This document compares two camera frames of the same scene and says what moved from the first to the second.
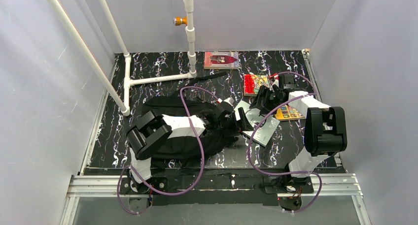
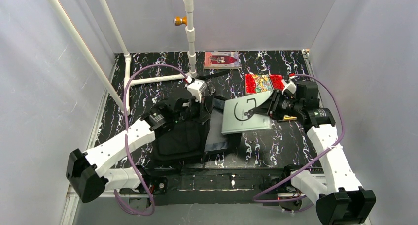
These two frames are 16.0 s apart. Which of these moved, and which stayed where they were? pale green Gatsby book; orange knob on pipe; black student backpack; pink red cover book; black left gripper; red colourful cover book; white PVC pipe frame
Moved: black student backpack; black left gripper; pale green Gatsby book
Stayed: orange knob on pipe; pink red cover book; white PVC pipe frame; red colourful cover book
